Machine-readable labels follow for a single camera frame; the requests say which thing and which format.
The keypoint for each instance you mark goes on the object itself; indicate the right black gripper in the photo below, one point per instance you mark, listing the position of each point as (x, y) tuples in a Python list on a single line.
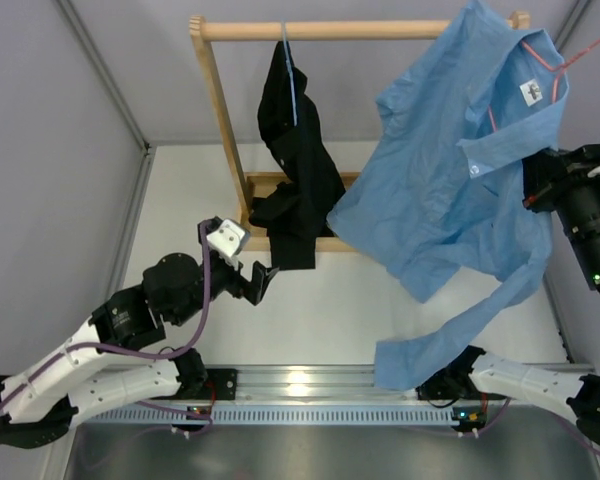
[(551, 174)]

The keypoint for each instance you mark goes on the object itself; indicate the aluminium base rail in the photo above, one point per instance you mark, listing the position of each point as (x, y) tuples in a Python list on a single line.
[(290, 382)]

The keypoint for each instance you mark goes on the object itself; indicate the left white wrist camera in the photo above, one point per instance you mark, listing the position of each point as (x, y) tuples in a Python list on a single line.
[(228, 238)]

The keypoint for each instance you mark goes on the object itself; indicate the blue wire hanger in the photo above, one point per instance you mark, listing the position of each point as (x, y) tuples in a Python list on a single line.
[(290, 72)]

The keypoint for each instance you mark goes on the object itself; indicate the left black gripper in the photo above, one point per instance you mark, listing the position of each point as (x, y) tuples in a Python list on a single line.
[(252, 290)]

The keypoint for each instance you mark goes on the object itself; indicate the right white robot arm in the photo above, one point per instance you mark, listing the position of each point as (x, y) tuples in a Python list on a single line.
[(580, 221)]

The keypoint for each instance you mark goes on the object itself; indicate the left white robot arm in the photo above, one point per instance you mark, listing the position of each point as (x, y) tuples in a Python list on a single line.
[(105, 364)]

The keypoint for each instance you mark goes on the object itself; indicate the pink wire hanger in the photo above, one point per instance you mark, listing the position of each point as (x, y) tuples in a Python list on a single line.
[(532, 86)]

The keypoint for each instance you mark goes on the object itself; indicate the light blue shirt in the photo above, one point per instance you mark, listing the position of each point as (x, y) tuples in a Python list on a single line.
[(443, 191)]

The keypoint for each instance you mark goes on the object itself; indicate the slotted cable duct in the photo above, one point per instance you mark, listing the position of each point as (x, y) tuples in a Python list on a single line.
[(276, 415)]

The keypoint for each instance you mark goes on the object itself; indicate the black shirt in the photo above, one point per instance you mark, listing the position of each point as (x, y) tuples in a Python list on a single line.
[(294, 215)]

